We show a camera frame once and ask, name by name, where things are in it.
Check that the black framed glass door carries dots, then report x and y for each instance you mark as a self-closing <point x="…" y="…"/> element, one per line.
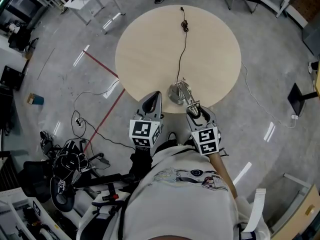
<point x="17" y="6"/>

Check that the person's black right shoe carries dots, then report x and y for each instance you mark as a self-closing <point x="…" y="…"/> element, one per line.
<point x="188" y="142"/>

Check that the grey metal bar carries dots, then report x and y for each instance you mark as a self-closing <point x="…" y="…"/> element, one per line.
<point x="297" y="180"/>

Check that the white power strip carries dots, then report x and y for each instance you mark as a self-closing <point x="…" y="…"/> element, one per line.
<point x="79" y="122"/>

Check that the black flat panel device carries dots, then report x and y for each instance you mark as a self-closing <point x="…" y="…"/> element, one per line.
<point x="105" y="180"/>

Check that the black device with red button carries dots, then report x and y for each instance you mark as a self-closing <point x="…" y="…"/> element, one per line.
<point x="111" y="197"/>

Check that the white metal shelving unit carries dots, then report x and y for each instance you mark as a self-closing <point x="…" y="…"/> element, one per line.
<point x="283" y="1"/>

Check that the grey refrigerator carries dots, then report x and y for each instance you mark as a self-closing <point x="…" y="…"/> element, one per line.
<point x="312" y="36"/>

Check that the light wooden cabinet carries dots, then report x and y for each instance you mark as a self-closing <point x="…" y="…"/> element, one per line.
<point x="300" y="214"/>

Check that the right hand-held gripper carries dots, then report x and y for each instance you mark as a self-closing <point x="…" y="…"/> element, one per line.
<point x="207" y="139"/>

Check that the black equipment rack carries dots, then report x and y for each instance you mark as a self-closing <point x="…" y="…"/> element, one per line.
<point x="5" y="104"/>

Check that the person's right forearm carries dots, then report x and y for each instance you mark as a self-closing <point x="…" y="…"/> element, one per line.
<point x="222" y="174"/>

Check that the black swivel office chair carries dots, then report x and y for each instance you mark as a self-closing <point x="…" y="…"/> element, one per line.
<point x="20" y="37"/>

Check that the person's white printed shirt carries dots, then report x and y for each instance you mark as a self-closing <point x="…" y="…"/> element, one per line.
<point x="180" y="204"/>

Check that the black flat case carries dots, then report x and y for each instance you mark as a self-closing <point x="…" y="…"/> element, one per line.
<point x="11" y="77"/>

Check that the white power adapter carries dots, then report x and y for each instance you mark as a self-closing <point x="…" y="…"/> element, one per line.
<point x="295" y="117"/>

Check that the silver desk lamp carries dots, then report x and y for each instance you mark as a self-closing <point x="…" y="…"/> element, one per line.
<point x="175" y="94"/>

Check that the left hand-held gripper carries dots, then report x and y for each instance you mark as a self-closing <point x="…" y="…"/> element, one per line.
<point x="141" y="129"/>

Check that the blue box with cardboard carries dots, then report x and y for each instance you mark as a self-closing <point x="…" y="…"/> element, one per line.
<point x="37" y="99"/>

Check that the red floor tape line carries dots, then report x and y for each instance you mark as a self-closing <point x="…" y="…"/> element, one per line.
<point x="105" y="119"/>

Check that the wooden side table black stand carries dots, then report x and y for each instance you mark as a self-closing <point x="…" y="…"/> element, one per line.
<point x="297" y="100"/>

